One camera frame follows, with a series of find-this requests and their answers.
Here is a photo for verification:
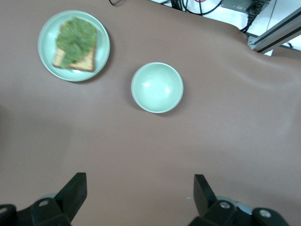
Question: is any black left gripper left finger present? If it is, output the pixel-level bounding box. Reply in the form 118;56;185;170
0;172;88;226

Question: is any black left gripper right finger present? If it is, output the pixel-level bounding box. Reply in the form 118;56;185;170
188;174;291;226

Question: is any pale green bowl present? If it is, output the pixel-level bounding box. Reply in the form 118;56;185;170
130;62;184;114

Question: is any toast slice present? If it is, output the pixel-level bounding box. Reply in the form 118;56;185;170
52;20;97;73

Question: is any pale green plate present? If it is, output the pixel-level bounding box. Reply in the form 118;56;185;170
37;9;111;82

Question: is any green lettuce leaf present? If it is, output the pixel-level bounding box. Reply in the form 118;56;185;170
55;16;97;70

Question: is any aluminium frame profile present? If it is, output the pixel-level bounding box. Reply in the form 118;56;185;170
246;9;301;54

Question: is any black cable with plug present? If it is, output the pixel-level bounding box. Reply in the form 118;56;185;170
239;0;268;33

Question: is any thick black cable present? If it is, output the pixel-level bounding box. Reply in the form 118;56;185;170
169;0;189;11

